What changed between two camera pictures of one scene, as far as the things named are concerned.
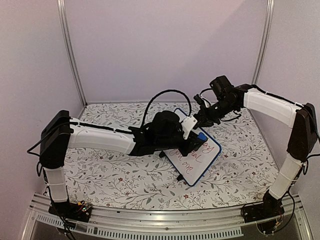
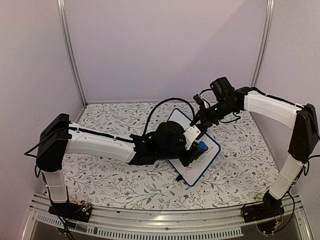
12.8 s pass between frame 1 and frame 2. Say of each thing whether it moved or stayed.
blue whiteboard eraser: moved
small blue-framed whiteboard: stayed
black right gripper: stayed
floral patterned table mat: stayed
